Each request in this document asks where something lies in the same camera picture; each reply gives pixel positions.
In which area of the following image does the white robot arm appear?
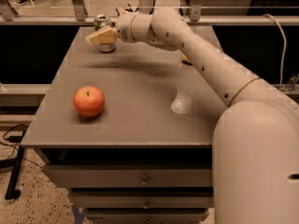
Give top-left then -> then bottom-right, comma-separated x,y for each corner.
86,7 -> 299,224

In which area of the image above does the grey drawer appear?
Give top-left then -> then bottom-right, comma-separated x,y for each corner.
69,188 -> 213,209
43,163 -> 213,189
85,208 -> 209,224

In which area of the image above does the grey drawer cabinet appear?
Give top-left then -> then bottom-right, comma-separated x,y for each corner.
20,25 -> 232,224

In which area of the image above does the black floor cable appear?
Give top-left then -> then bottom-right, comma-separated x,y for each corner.
0,123 -> 43,170

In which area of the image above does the yellow sponge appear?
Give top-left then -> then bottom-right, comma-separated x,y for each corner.
182,54 -> 192,65

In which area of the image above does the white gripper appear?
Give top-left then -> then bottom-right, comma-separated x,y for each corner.
86,12 -> 155,45

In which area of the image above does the bottom grey drawer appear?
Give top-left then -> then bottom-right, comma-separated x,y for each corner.
85,208 -> 209,224

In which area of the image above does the black table leg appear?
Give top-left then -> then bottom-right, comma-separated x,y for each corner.
5,147 -> 24,200

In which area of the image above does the red apple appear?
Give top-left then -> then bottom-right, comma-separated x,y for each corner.
73,86 -> 105,118

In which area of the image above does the metal railing frame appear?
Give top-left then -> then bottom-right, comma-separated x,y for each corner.
1,0 -> 299,26

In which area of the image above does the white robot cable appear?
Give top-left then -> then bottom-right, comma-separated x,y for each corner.
263,13 -> 288,91

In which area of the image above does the top grey drawer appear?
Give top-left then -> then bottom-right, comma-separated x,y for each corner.
43,163 -> 213,189

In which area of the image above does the middle grey drawer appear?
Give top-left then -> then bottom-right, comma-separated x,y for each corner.
69,188 -> 213,209

